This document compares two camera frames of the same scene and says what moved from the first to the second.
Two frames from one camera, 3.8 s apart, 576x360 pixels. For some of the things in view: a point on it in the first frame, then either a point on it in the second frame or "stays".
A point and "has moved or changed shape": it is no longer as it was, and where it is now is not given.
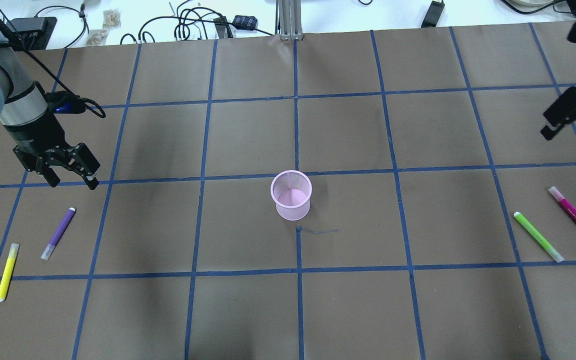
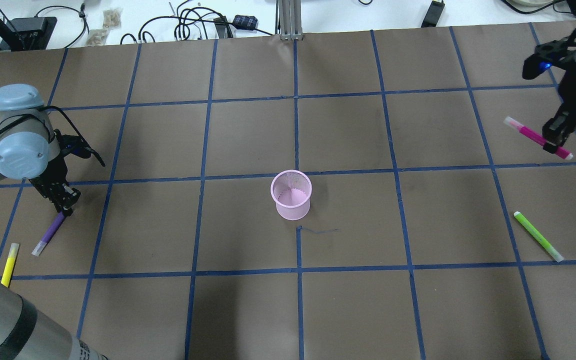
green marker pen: x=539 y=238 stays
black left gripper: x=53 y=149 -> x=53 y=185
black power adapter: x=433 y=14 stays
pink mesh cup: x=291 y=190 stays
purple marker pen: x=63 y=224 has moved or changed shape
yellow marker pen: x=7 y=272 stays
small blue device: x=248 y=22 stays
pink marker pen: x=575 y=214 -> x=535 y=137
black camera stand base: x=31 y=33 stays
